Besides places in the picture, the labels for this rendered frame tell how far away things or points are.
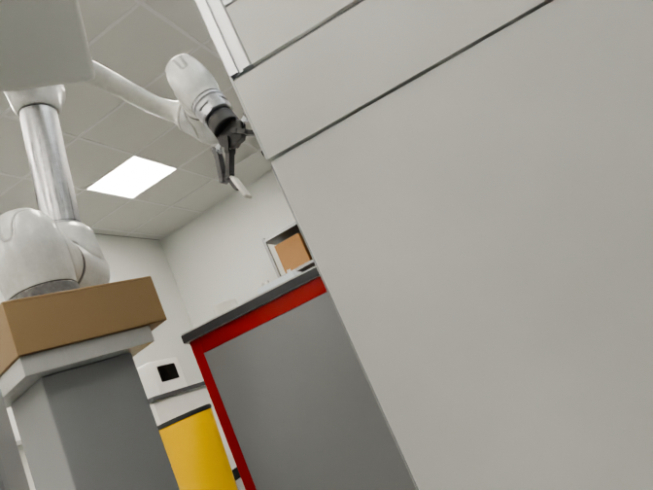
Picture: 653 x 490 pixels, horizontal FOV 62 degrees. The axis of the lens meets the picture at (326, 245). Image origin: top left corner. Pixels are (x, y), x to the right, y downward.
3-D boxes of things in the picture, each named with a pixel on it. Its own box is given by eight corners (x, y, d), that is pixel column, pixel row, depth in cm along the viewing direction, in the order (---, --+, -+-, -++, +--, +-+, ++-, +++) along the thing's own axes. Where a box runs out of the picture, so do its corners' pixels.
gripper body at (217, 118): (199, 125, 135) (220, 152, 132) (222, 101, 133) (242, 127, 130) (217, 132, 142) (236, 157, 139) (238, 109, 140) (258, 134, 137)
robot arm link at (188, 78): (221, 79, 135) (230, 109, 147) (189, 39, 139) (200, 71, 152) (184, 101, 133) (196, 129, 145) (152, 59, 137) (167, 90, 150)
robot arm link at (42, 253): (-12, 305, 116) (-40, 219, 122) (35, 315, 134) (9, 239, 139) (58, 272, 118) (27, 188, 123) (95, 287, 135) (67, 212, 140)
